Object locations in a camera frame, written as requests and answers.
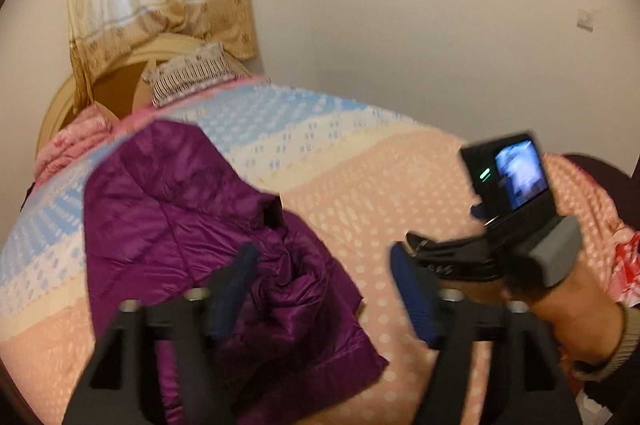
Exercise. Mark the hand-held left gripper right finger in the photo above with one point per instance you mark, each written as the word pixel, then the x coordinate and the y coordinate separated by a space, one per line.
pixel 415 295

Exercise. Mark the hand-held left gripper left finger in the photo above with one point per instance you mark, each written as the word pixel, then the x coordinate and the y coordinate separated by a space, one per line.
pixel 235 290

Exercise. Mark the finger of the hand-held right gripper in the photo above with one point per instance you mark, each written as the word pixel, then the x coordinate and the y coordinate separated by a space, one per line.
pixel 445 255

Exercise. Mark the purple puffer jacket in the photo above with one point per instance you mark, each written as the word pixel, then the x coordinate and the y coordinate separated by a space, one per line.
pixel 200 225

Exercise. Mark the person's right forearm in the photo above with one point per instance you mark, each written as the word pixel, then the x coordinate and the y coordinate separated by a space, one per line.
pixel 615 355

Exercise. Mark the person's right hand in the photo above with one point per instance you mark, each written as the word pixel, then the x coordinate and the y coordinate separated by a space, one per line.
pixel 580 310

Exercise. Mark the dark rounded furniture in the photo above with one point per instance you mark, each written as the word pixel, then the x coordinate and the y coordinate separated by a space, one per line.
pixel 597 165

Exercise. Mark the bed with patterned quilt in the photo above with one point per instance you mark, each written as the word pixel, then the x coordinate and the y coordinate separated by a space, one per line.
pixel 380 185

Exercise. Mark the patterned pillow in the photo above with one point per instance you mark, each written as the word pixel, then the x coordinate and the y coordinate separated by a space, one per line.
pixel 192 72

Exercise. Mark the pink folded quilt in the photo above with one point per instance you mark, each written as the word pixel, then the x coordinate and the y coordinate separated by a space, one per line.
pixel 70 140

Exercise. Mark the beige wooden headboard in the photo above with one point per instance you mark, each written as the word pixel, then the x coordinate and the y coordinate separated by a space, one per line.
pixel 120 80

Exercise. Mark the white wall switch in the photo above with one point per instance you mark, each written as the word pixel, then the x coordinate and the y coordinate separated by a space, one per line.
pixel 585 19

